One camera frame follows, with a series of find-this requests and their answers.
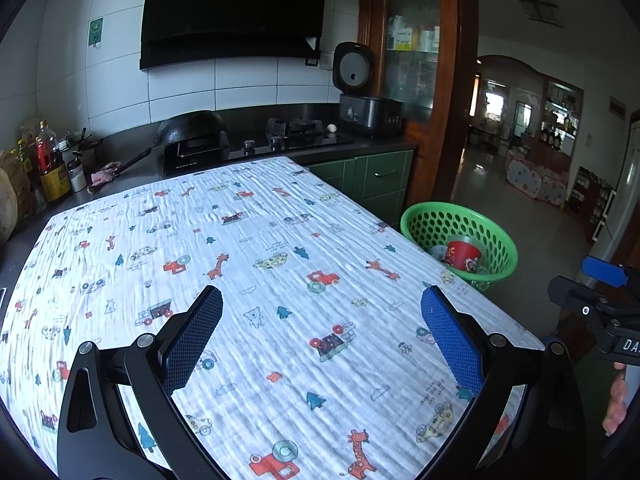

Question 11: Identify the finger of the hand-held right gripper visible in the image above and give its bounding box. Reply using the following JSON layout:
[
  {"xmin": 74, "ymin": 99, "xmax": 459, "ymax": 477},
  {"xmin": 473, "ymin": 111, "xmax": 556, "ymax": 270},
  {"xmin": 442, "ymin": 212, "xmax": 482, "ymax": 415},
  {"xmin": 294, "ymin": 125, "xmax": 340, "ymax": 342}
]
[
  {"xmin": 547, "ymin": 276, "xmax": 608, "ymax": 318},
  {"xmin": 581, "ymin": 256, "xmax": 630, "ymax": 288}
]

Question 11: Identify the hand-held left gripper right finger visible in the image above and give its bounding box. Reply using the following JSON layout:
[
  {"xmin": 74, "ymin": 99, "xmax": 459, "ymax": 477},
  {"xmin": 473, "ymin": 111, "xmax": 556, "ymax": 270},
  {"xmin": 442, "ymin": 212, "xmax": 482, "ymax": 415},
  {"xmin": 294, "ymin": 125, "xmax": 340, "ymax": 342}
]
[{"xmin": 417, "ymin": 285, "xmax": 588, "ymax": 480}]

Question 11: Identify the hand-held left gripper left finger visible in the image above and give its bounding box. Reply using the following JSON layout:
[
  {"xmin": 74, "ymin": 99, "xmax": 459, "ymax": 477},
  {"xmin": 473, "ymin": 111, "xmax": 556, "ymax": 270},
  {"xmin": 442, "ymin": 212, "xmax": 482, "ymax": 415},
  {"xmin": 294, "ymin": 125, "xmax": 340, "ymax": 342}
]
[{"xmin": 56, "ymin": 285, "xmax": 231, "ymax": 480}]

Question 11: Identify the red printed paper cup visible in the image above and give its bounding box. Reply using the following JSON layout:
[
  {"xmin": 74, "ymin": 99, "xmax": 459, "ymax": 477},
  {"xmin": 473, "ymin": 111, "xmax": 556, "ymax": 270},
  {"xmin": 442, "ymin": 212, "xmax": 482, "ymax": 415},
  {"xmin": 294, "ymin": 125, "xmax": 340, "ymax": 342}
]
[{"xmin": 445, "ymin": 240, "xmax": 482, "ymax": 273}]

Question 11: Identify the green plastic basket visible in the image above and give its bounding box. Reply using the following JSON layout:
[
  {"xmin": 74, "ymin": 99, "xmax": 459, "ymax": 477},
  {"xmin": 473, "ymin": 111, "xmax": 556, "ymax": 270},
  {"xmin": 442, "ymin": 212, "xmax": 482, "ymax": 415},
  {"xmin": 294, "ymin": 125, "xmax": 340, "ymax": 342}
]
[{"xmin": 400, "ymin": 202, "xmax": 519, "ymax": 293}]

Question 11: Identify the person's right hand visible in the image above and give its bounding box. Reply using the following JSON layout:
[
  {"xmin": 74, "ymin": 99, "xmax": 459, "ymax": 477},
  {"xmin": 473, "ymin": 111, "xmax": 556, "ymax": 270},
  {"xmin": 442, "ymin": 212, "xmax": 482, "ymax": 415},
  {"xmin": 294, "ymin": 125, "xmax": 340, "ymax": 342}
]
[{"xmin": 602, "ymin": 362, "xmax": 628, "ymax": 436}]

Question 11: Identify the printed cartoon blanket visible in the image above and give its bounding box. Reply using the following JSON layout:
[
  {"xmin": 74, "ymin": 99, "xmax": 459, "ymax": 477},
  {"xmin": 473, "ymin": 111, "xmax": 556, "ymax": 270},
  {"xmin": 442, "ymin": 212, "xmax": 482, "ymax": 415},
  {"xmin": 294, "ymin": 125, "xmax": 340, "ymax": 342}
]
[{"xmin": 0, "ymin": 156, "xmax": 546, "ymax": 480}]

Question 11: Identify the polka dot play fence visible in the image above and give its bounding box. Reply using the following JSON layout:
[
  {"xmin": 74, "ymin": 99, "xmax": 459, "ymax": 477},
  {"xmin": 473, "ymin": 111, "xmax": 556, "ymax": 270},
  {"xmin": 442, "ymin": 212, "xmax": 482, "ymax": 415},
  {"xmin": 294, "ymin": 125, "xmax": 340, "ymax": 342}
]
[{"xmin": 505, "ymin": 147, "xmax": 571, "ymax": 206}]

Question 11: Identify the living room display shelf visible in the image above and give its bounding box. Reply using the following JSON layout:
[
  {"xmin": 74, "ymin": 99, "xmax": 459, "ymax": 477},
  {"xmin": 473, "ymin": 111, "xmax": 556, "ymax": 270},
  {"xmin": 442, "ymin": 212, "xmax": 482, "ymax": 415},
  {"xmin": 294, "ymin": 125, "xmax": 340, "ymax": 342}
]
[{"xmin": 542, "ymin": 80, "xmax": 583, "ymax": 151}]

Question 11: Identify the green lower cabinet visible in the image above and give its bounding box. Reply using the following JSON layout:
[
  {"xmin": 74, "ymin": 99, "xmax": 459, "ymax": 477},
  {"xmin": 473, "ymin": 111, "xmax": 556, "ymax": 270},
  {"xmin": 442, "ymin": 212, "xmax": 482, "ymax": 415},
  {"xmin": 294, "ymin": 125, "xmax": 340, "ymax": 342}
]
[{"xmin": 302, "ymin": 149, "xmax": 416, "ymax": 221}]

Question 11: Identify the pink dish cloth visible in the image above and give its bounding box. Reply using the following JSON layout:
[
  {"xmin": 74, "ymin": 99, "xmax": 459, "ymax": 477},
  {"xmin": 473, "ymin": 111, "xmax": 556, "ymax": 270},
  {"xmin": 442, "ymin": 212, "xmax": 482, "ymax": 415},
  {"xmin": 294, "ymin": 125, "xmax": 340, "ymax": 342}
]
[{"xmin": 87, "ymin": 161, "xmax": 122, "ymax": 195}]

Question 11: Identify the white seasoning jar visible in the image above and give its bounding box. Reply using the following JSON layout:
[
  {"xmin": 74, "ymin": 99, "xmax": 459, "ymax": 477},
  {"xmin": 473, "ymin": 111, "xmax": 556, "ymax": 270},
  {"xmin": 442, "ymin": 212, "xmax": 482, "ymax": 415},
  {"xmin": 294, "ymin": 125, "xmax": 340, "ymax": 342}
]
[{"xmin": 67, "ymin": 157, "xmax": 87, "ymax": 192}]

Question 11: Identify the black wok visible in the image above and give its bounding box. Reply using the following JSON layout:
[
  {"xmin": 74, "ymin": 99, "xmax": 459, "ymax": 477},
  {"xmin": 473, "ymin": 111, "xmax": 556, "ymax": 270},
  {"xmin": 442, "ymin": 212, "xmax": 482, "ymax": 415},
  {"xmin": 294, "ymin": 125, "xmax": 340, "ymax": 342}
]
[{"xmin": 112, "ymin": 110, "xmax": 226, "ymax": 181}]

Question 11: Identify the black gas stove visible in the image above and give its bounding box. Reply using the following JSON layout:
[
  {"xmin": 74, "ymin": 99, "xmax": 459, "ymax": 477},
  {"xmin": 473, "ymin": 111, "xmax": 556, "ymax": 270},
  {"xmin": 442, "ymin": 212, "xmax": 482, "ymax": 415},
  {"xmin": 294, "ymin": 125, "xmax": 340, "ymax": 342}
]
[{"xmin": 160, "ymin": 117, "xmax": 356, "ymax": 176}]

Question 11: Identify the black utensil holder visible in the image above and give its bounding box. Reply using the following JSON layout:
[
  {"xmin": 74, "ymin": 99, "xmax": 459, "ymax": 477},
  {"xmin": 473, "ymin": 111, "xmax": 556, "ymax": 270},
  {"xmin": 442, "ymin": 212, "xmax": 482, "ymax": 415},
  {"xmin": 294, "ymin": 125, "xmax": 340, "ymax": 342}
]
[{"xmin": 65, "ymin": 130, "xmax": 103, "ymax": 166}]

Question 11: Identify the oil bottle with yellow label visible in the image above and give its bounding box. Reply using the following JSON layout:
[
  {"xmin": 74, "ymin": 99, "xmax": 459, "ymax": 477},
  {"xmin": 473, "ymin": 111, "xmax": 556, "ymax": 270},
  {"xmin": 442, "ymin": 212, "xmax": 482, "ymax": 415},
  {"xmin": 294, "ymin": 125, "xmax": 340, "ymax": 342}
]
[{"xmin": 35, "ymin": 120, "xmax": 72, "ymax": 202}]

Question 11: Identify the dark sauce bottle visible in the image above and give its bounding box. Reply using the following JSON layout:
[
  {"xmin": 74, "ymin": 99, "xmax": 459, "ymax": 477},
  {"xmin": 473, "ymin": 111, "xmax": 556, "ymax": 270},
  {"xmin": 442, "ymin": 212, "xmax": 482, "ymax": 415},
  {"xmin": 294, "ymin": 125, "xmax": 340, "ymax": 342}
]
[{"xmin": 17, "ymin": 139, "xmax": 48, "ymax": 211}]

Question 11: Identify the black rice cooker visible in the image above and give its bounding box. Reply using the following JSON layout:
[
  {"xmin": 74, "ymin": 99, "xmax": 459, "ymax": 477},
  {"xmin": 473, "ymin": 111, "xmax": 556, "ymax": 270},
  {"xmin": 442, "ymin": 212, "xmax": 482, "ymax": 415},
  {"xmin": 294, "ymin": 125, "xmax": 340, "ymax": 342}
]
[{"xmin": 332, "ymin": 41, "xmax": 405, "ymax": 137}]

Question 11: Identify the wooden glass door cabinet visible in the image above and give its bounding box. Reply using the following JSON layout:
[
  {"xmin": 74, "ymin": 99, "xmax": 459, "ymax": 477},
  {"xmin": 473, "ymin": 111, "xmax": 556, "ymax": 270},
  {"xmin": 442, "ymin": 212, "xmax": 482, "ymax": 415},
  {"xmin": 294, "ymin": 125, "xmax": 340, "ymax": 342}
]
[{"xmin": 357, "ymin": 0, "xmax": 478, "ymax": 201}]

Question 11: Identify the ceiling vent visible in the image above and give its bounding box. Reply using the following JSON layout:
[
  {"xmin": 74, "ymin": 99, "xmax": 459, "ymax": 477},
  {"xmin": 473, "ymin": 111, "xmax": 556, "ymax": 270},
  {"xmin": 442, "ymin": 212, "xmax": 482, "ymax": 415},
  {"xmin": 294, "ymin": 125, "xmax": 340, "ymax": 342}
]
[{"xmin": 517, "ymin": 0, "xmax": 560, "ymax": 26}]

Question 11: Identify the black range hood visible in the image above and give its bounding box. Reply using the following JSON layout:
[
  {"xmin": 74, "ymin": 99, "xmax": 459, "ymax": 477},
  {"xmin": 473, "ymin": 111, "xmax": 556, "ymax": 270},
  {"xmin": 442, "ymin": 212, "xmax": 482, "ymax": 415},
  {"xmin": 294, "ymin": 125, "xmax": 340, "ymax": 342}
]
[{"xmin": 139, "ymin": 0, "xmax": 360, "ymax": 72}]

